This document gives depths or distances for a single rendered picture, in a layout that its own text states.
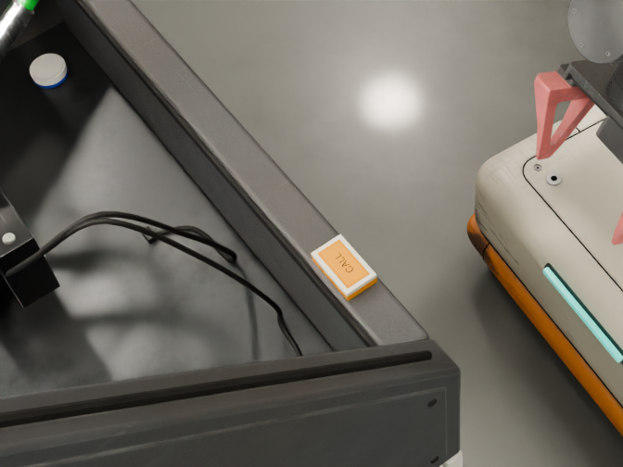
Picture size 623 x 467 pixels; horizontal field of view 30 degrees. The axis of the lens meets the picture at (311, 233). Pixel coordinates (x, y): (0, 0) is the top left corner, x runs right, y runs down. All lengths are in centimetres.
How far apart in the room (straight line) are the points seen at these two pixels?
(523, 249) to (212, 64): 87
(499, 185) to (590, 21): 106
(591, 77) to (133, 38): 46
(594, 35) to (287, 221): 33
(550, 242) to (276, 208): 84
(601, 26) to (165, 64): 47
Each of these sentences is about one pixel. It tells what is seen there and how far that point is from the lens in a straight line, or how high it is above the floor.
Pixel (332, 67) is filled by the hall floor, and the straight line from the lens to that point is 235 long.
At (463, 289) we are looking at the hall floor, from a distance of 203.
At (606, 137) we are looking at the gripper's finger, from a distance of 86.
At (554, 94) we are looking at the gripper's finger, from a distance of 90.
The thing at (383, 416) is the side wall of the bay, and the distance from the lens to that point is 86.
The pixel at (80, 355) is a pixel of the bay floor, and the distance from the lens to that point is 109.
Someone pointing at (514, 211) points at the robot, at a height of 27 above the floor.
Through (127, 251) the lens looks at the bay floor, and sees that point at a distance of 114.
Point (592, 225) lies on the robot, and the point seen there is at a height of 28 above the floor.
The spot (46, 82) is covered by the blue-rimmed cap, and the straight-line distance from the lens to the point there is 128.
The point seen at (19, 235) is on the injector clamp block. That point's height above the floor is 98.
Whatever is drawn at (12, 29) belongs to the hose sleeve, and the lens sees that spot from 89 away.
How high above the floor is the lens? 175
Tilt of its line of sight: 56 degrees down
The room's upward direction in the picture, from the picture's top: 11 degrees counter-clockwise
